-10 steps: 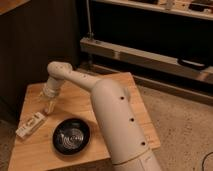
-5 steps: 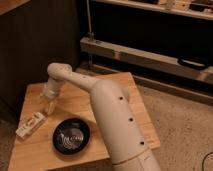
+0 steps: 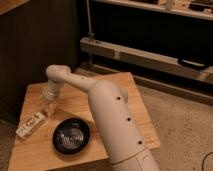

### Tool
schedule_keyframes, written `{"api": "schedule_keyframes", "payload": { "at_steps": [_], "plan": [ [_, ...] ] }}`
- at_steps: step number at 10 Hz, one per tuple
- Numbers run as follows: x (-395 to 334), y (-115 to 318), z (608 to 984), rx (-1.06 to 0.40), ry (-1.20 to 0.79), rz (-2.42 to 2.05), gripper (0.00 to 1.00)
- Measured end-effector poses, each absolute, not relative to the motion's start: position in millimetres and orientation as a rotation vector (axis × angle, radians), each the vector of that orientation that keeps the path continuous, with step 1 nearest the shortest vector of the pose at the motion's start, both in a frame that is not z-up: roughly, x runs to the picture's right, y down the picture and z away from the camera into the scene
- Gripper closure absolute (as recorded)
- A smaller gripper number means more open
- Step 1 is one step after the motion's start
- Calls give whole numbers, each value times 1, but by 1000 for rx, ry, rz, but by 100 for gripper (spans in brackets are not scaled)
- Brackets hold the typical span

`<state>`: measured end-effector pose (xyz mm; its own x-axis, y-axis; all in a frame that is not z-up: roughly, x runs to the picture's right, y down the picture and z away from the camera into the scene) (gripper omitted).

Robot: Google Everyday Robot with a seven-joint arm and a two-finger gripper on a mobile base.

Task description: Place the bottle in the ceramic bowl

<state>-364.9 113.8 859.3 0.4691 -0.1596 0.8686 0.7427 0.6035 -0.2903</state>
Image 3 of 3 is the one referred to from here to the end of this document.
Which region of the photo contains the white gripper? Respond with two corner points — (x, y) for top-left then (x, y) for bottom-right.
(39, 81), (60, 117)

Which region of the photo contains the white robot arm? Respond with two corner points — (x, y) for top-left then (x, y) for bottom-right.
(42, 65), (160, 171)

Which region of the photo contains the white bottle with round cap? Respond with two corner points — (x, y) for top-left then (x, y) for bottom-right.
(16, 112), (46, 140)

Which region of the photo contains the black ceramic bowl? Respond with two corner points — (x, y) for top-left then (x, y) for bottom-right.
(52, 118), (90, 155)

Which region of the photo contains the vertical metal pole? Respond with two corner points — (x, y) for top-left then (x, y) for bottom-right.
(86, 0), (94, 40)

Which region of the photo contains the upper wooden shelf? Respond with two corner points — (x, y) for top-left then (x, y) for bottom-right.
(94, 0), (213, 21)

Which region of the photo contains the metal shelf rail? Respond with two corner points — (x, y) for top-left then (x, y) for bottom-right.
(80, 37), (213, 84)

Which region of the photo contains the black object on rail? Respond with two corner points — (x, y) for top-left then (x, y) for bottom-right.
(177, 58), (208, 70)

